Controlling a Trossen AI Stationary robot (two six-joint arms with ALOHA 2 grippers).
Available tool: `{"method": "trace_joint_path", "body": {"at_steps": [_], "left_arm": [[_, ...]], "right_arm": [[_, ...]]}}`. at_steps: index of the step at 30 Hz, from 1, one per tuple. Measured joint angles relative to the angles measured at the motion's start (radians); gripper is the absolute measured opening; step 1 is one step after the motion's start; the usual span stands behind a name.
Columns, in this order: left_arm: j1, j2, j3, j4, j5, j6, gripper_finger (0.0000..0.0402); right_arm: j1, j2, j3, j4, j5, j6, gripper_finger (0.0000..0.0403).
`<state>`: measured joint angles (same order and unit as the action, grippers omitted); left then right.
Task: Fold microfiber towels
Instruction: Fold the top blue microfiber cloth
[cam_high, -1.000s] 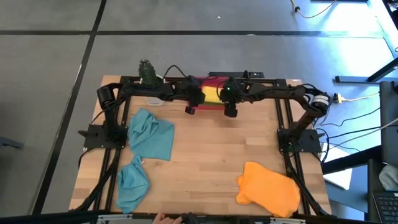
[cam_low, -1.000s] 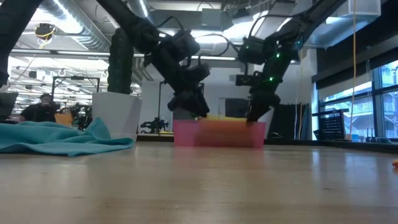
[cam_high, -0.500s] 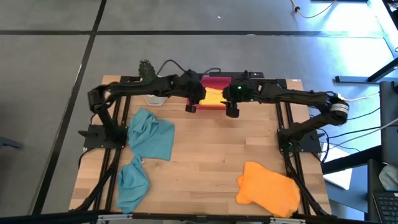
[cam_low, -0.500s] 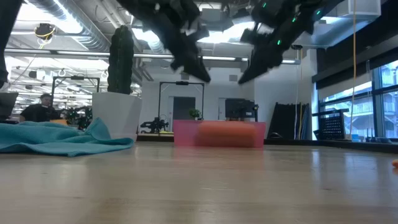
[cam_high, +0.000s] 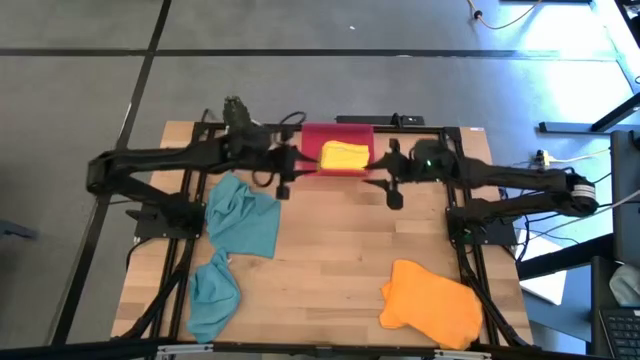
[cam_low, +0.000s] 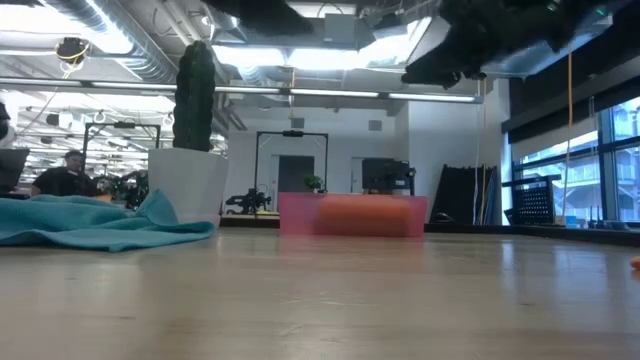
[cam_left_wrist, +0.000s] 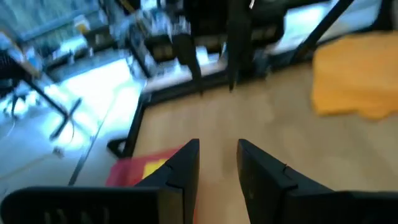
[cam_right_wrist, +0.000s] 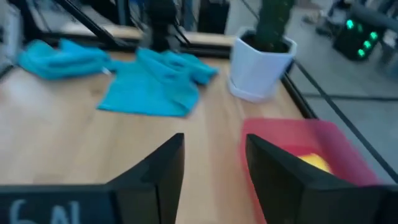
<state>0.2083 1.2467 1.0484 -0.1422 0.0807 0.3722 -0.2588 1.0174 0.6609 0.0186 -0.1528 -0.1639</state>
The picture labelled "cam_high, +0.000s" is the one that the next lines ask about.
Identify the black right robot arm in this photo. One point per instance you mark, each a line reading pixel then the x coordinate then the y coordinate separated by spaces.
pixel 510 175

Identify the dark grey furniture foot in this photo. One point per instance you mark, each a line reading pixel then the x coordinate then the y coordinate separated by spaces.
pixel 15 229

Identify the teal microfiber towel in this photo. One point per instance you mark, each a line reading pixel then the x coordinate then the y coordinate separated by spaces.
pixel 212 300
pixel 245 220

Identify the black desk leg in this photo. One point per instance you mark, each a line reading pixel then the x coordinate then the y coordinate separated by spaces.
pixel 565 127

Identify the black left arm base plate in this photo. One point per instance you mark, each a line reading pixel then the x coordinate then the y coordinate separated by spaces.
pixel 150 227

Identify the green cactus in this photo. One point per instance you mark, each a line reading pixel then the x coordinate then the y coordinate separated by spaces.
pixel 235 110

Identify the black keyboard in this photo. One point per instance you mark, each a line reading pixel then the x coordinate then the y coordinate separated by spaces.
pixel 622 330

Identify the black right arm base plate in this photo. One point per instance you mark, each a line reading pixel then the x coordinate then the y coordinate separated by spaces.
pixel 500 235

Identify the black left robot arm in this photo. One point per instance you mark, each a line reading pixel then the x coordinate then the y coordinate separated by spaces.
pixel 165 155

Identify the red plastic tray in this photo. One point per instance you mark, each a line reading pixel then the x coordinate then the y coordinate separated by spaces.
pixel 310 137

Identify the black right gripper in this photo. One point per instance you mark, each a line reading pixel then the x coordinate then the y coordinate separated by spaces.
pixel 425 152

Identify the yellow microfiber towel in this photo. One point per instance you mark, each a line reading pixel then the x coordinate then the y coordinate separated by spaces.
pixel 345 156

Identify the yellow power plug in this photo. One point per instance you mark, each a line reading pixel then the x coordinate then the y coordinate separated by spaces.
pixel 543 159

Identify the orange microfiber towel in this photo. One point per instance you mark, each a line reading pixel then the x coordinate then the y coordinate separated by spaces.
pixel 435 305

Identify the grey cloth bundle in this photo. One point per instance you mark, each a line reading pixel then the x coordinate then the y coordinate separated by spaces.
pixel 627 285

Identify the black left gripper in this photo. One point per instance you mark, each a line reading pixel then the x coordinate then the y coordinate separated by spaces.
pixel 265 152

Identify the black aluminium table frame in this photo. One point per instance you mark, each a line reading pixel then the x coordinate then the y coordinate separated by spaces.
pixel 452 200

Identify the long black bar device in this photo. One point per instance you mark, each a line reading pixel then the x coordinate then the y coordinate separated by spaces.
pixel 370 119

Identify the dark monitor panel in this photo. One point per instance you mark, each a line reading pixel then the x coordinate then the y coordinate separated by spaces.
pixel 627 200

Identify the dark side desk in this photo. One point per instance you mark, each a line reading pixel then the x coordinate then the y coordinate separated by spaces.
pixel 600 280

